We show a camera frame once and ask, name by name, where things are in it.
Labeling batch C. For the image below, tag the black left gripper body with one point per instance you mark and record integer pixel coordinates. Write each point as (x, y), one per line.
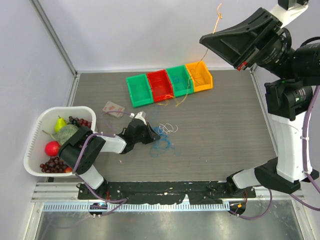
(144, 137)

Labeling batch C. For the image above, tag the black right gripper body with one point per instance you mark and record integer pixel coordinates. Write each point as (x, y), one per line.
(270, 52)

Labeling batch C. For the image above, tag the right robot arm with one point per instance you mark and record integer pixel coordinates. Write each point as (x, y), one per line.
(289, 102)

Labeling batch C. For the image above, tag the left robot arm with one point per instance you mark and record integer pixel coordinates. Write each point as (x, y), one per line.
(80, 151)

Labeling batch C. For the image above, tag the small card box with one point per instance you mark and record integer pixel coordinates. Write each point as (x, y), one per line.
(113, 109)

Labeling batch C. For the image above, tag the left green bin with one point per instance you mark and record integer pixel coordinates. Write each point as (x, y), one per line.
(139, 90)

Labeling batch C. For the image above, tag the green bin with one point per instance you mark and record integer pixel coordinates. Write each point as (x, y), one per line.
(181, 81)
(139, 90)

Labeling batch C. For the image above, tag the red bin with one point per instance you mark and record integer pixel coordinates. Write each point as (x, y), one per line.
(160, 85)

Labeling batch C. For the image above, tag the orange bin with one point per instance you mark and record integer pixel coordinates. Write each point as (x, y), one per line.
(201, 77)

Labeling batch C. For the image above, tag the dark grape bunch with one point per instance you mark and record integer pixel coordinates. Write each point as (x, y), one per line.
(79, 122)

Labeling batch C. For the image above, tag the right green bin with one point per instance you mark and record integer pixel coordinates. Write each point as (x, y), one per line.
(181, 81)

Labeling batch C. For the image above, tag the green melon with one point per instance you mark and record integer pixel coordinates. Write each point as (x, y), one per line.
(65, 133)

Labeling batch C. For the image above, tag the green pear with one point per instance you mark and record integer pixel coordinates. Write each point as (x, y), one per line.
(60, 123)

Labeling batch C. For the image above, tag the small peach fruit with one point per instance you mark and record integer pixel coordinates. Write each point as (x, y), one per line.
(68, 170)

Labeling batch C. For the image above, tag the red apple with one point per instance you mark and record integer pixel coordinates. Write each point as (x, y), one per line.
(52, 148)

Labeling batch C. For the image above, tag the red grape bunch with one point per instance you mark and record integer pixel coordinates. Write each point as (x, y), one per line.
(53, 165)

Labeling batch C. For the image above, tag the white plastic basket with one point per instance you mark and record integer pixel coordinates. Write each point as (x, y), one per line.
(40, 137)

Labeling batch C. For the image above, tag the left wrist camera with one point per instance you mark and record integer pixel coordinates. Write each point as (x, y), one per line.
(140, 115)

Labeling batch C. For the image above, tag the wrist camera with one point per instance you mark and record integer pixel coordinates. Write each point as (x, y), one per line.
(140, 115)
(287, 11)

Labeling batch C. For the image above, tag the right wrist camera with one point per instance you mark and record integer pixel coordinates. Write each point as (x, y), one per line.
(287, 11)

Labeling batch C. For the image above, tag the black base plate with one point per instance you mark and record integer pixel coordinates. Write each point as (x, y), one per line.
(164, 192)

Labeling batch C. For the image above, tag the white cable duct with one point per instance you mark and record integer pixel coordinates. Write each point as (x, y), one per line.
(94, 207)

